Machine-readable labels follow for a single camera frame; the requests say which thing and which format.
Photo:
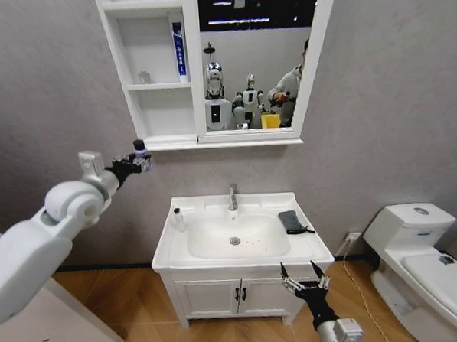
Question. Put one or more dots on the white toilet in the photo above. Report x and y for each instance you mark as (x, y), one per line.
(421, 264)

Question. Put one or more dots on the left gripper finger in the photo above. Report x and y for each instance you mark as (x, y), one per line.
(123, 159)
(147, 164)

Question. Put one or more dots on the chrome faucet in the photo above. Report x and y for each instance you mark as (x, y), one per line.
(233, 197)

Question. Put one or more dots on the dark grey folded towel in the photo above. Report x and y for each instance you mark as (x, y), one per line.
(290, 221)

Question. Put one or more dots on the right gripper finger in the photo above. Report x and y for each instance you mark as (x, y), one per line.
(319, 275)
(288, 279)

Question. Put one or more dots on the white wall outlet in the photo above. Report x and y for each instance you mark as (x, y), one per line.
(354, 235)

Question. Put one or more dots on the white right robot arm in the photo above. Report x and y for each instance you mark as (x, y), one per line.
(337, 335)

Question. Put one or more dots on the white bottle with black cap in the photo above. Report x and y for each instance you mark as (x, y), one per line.
(178, 221)

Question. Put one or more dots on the purple bottle with dark cap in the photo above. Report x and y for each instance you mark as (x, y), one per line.
(139, 150)

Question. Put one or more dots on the chrome sink drain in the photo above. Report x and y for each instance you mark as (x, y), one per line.
(234, 240)

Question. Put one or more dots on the white ceramic washbasin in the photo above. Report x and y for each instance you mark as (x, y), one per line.
(235, 235)

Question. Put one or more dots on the chrome toilet flush button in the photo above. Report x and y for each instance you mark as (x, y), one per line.
(420, 209)

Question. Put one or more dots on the white wall cabinet with shelves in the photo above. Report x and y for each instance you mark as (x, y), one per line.
(160, 117)

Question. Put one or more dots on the cabinet mirror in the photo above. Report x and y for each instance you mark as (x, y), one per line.
(254, 81)

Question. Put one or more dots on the white vanity cabinet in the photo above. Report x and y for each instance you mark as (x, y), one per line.
(220, 298)

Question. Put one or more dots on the small clear glass cup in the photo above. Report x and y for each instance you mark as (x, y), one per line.
(144, 77)

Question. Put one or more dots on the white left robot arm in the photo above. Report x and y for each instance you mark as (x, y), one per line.
(29, 246)

